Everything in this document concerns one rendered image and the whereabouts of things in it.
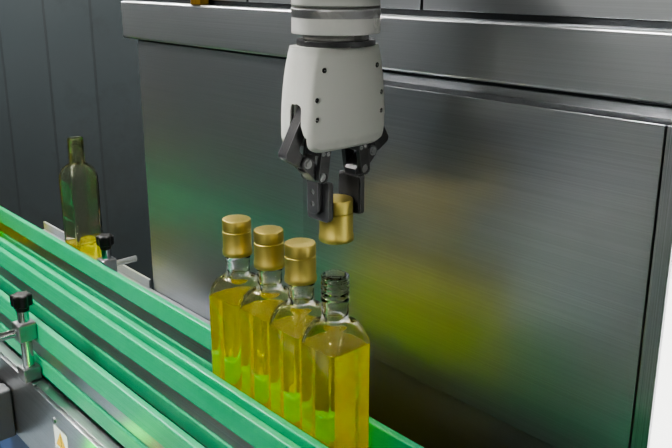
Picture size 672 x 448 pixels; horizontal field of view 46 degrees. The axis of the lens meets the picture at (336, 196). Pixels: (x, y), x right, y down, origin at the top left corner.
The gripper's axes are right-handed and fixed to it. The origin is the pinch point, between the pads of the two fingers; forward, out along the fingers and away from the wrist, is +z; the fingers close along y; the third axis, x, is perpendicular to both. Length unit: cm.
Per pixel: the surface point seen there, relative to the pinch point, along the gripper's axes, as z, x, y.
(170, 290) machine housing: 33, -60, -15
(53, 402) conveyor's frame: 35, -41, 15
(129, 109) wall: 34, -246, -105
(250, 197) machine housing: 10.5, -35.4, -14.8
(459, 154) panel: -3.4, 5.7, -12.0
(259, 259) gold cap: 9.4, -11.1, 1.5
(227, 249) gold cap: 9.7, -17.0, 1.9
